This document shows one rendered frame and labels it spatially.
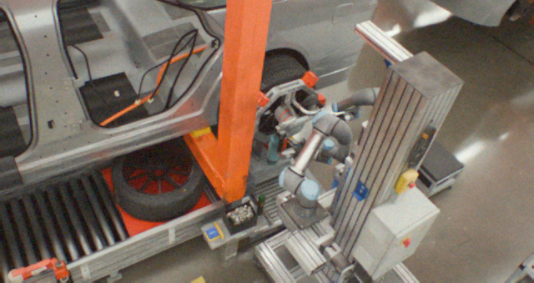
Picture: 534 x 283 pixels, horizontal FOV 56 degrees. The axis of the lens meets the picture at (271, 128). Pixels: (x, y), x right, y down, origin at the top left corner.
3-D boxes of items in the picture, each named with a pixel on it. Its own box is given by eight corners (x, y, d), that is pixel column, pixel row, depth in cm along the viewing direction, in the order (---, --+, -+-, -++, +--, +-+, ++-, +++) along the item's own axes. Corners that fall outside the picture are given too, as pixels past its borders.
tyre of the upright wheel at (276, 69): (265, 41, 349) (209, 110, 367) (283, 61, 336) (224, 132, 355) (314, 68, 401) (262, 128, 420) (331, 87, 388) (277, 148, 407)
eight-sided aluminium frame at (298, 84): (305, 124, 402) (318, 73, 363) (309, 129, 398) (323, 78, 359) (246, 146, 378) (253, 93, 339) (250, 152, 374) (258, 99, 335)
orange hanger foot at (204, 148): (203, 132, 390) (204, 99, 366) (234, 180, 362) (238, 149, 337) (183, 138, 383) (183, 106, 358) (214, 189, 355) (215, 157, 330)
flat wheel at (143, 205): (164, 140, 413) (163, 120, 396) (221, 188, 387) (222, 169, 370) (95, 184, 375) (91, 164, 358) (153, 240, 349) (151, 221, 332)
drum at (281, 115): (288, 113, 379) (290, 100, 368) (303, 133, 367) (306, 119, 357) (272, 119, 372) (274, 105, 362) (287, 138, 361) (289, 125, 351)
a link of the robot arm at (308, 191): (309, 211, 303) (314, 198, 294) (292, 199, 308) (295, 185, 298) (320, 199, 311) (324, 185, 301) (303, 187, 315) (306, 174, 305)
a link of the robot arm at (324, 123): (293, 196, 301) (340, 118, 298) (273, 183, 306) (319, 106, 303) (299, 196, 312) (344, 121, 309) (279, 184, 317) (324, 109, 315)
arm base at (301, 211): (321, 212, 316) (324, 203, 309) (302, 222, 309) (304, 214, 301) (306, 195, 323) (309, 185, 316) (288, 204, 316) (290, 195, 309)
